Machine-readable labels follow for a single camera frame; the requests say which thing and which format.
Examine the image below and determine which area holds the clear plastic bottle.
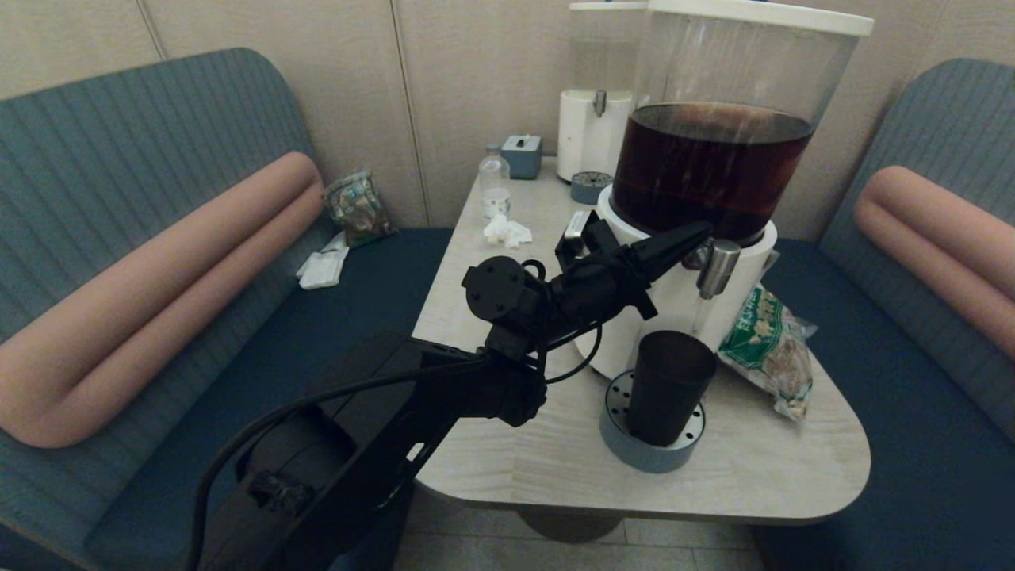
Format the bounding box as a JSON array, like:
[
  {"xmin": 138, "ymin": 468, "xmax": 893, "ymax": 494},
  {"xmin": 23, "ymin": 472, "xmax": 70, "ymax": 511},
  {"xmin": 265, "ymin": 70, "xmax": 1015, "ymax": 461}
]
[{"xmin": 479, "ymin": 144, "xmax": 511, "ymax": 220}]

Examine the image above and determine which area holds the pink cylindrical bolster cushion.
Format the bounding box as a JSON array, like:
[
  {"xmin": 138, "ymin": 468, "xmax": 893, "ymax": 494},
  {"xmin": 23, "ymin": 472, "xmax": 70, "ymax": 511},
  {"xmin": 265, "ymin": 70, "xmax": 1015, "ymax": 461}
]
[
  {"xmin": 854, "ymin": 165, "xmax": 1015, "ymax": 359},
  {"xmin": 0, "ymin": 152, "xmax": 324, "ymax": 450}
]

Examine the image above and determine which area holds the blue-grey tissue box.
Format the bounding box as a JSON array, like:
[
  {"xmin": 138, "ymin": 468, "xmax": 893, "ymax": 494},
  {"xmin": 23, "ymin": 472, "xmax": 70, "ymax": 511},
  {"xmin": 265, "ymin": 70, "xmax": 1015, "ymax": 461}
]
[{"xmin": 501, "ymin": 134, "xmax": 543, "ymax": 180}]

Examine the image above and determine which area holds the dark snack bag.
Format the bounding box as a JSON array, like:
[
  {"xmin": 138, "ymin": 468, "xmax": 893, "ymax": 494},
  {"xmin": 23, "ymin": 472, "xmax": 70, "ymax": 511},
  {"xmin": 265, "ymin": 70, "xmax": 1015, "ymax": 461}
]
[{"xmin": 322, "ymin": 170, "xmax": 396, "ymax": 247}]

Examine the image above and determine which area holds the bronze table pedestal base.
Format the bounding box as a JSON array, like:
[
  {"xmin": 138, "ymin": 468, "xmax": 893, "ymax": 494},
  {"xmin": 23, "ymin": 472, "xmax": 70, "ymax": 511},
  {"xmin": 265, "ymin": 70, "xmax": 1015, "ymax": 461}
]
[{"xmin": 519, "ymin": 512, "xmax": 623, "ymax": 545}]

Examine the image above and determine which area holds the steel dispenser tap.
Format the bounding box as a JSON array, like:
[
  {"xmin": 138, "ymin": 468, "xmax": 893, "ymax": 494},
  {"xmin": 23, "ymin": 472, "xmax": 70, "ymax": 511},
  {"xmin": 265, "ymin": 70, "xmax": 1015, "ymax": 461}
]
[{"xmin": 684, "ymin": 238, "xmax": 741, "ymax": 301}]

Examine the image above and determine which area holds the small round drip tray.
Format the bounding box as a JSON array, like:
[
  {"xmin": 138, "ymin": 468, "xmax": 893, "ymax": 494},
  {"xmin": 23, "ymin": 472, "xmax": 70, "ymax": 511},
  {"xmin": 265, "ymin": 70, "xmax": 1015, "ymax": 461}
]
[{"xmin": 571, "ymin": 171, "xmax": 614, "ymax": 205}]

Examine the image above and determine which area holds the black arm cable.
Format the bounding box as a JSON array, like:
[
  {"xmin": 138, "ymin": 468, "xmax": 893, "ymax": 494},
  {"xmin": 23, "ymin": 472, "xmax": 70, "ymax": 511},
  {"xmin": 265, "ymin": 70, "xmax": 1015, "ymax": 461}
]
[{"xmin": 186, "ymin": 321, "xmax": 603, "ymax": 571}]

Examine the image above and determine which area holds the white napkin pack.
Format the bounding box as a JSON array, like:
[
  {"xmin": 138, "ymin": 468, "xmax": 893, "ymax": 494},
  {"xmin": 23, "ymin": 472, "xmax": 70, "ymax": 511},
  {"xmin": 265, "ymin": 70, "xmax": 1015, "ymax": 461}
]
[{"xmin": 296, "ymin": 232, "xmax": 350, "ymax": 291}]

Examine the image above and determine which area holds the round blue-grey perforated drip tray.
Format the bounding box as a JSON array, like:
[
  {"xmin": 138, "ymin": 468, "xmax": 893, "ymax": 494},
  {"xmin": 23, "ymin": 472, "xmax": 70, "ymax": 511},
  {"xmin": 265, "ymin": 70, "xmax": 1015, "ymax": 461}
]
[{"xmin": 599, "ymin": 370, "xmax": 707, "ymax": 474}]

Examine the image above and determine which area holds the green label snack bag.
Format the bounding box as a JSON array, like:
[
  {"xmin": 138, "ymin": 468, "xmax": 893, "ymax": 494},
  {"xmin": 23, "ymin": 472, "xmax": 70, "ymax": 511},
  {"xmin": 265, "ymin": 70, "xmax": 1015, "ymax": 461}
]
[{"xmin": 718, "ymin": 282, "xmax": 818, "ymax": 421}]

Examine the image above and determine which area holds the dark plastic cup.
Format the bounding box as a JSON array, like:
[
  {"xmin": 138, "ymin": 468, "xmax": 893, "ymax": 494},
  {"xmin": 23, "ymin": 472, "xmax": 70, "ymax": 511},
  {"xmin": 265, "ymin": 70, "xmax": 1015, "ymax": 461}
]
[{"xmin": 628, "ymin": 330, "xmax": 718, "ymax": 447}]

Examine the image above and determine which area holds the large white tea dispenser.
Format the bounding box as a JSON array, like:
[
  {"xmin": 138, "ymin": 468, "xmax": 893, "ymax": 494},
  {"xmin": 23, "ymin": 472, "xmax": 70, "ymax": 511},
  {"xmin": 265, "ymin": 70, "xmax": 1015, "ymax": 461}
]
[{"xmin": 573, "ymin": 0, "xmax": 875, "ymax": 381}]

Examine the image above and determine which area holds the crumpled white tissue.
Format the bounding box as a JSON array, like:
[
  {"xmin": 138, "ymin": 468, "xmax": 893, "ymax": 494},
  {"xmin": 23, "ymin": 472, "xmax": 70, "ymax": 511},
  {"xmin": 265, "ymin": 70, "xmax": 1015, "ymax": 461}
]
[{"xmin": 484, "ymin": 214, "xmax": 533, "ymax": 248}]

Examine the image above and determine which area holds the small white drink dispenser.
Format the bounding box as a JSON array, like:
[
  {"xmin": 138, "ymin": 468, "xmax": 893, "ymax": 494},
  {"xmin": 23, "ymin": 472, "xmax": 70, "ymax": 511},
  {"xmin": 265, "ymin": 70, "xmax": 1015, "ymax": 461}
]
[{"xmin": 557, "ymin": 2, "xmax": 647, "ymax": 182}]

